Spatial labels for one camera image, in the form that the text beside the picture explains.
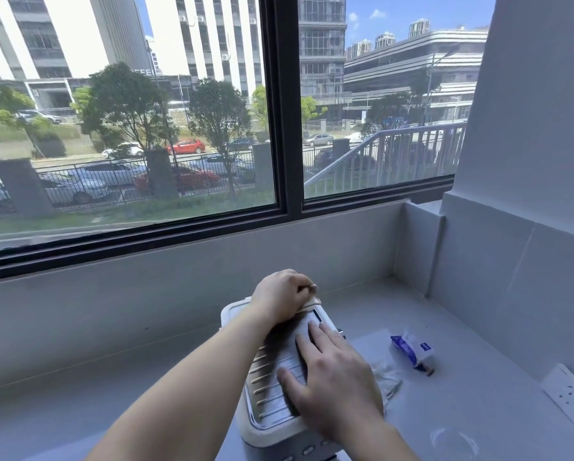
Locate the person's left hand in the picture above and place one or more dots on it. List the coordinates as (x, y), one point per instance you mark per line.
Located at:
(280, 297)

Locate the person's right hand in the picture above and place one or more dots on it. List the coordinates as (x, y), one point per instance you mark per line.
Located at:
(337, 384)

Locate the person's right thumb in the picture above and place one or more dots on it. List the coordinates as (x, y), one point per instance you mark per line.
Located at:
(289, 383)

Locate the person's right middle finger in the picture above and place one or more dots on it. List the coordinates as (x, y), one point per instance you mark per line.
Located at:
(321, 337)

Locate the person's left fingers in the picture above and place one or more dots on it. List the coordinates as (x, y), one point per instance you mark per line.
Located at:
(302, 282)

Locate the ribbed metal tray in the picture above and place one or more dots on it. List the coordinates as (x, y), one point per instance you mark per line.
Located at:
(280, 360)

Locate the person's right forearm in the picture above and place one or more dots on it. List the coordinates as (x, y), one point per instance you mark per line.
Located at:
(371, 441)

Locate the person's left forearm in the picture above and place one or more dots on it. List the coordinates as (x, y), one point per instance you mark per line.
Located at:
(191, 388)

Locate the white countertop appliance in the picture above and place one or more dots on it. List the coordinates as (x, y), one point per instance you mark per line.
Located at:
(263, 439)

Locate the clear plastic wrapper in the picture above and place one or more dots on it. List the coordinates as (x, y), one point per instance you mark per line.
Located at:
(387, 381)

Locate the blue wet wipe packet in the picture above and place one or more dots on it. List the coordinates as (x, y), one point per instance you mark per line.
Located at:
(412, 350)

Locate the white stair railing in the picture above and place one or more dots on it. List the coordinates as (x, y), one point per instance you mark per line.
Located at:
(388, 153)

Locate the clear round glass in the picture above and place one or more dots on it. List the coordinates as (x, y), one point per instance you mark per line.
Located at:
(455, 446)

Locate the slim green tree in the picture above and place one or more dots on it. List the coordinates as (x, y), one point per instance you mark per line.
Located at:
(219, 115)

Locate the black metal fence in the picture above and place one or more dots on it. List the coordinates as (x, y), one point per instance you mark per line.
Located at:
(104, 187)

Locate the dark glass building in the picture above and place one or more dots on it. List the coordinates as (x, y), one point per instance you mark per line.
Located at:
(321, 52)

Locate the row of parked cars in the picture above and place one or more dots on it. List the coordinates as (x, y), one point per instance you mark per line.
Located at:
(95, 180)

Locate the low white banded building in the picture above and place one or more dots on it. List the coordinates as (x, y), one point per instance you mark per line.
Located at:
(402, 67)

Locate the broad leafy green tree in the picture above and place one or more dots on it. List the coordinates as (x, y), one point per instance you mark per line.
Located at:
(123, 105)

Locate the white striped tower building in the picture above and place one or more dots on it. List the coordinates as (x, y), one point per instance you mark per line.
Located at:
(205, 38)

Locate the white high-rise building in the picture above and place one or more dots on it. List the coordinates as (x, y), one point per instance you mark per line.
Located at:
(71, 38)

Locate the black window frame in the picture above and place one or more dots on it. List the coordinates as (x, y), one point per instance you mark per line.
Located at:
(282, 115)

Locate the white wall socket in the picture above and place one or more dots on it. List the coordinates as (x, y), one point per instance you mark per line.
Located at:
(568, 393)

